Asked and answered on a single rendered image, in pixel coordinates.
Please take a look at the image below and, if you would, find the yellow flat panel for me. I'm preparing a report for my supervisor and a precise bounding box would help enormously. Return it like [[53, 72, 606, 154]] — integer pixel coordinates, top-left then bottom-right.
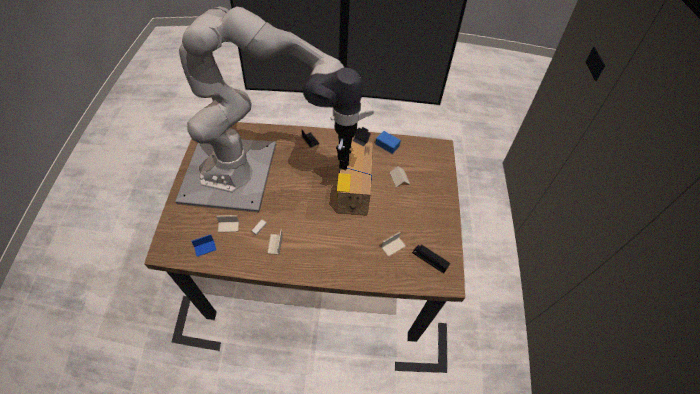
[[337, 173, 351, 198]]

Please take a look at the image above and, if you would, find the blue rectangular block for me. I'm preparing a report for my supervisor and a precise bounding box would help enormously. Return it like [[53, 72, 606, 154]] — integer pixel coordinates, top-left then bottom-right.
[[376, 131, 401, 154]]

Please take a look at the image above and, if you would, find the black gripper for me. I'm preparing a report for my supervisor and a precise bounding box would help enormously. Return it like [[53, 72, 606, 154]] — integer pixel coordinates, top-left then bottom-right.
[[335, 122, 357, 170]]

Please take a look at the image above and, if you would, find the brown cardboard box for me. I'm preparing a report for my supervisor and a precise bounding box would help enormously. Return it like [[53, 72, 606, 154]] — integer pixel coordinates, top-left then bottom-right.
[[337, 141, 373, 215]]

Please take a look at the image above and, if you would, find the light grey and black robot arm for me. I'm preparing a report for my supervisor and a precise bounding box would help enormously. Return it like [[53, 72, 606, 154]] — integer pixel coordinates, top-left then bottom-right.
[[179, 7, 374, 193]]

